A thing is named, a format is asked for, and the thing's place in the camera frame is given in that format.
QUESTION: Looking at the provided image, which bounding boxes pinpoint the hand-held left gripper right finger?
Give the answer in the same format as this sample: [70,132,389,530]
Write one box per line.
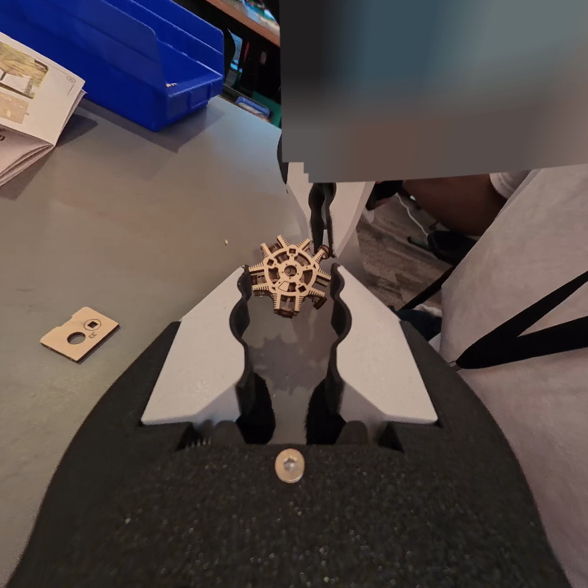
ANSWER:
[327,263,439,441]

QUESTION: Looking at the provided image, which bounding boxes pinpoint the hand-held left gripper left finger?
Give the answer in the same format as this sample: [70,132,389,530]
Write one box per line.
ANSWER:
[140,266,252,435]

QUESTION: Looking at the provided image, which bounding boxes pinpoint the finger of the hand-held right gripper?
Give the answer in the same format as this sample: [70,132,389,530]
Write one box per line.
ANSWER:
[326,181,376,258]
[286,163,330,250]

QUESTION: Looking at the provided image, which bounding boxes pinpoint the wooden radial engine model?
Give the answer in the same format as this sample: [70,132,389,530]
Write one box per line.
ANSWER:
[248,234,332,319]

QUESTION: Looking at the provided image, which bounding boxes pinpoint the grey desk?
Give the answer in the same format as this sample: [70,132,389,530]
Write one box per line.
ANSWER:
[0,94,400,588]

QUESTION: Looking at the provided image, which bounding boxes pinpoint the person's dark jeans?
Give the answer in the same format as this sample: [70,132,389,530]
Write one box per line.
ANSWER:
[390,305,443,341]

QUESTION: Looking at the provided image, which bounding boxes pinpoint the black metal bar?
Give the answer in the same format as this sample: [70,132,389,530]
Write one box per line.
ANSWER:
[400,266,455,312]

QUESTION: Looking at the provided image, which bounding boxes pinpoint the square wooden plate with holes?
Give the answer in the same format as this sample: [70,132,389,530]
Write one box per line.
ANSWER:
[40,307,120,364]

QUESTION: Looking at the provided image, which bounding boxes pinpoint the wooden background table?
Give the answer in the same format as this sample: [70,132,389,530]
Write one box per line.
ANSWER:
[207,0,281,47]

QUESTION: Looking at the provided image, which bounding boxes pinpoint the blue plastic bin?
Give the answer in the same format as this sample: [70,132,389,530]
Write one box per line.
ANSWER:
[0,0,225,133]

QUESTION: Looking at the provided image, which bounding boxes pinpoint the instruction booklet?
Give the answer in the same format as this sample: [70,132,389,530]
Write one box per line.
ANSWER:
[0,32,86,187]

